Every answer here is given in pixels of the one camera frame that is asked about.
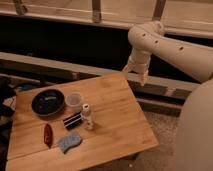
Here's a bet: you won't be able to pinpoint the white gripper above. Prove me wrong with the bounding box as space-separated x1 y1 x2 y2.
122 49 151 86

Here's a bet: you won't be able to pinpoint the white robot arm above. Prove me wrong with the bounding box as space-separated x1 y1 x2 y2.
123 21 213 171

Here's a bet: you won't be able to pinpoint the dark ceramic bowl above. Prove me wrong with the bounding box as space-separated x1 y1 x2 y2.
31 89 65 117

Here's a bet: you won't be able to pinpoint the small white bottle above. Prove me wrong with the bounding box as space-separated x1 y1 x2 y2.
82 104 94 130

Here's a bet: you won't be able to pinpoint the clear plastic cup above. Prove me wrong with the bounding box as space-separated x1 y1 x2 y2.
65 91 83 113

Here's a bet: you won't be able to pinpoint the black white striped block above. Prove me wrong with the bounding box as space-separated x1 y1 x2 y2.
63 113 82 130

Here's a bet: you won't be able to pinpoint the wooden table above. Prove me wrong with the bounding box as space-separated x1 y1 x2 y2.
6 73 158 171

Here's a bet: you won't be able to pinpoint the red oblong object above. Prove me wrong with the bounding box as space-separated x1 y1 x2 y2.
44 124 53 147

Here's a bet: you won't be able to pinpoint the dark objects at left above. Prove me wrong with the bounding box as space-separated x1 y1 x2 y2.
0 75 17 141

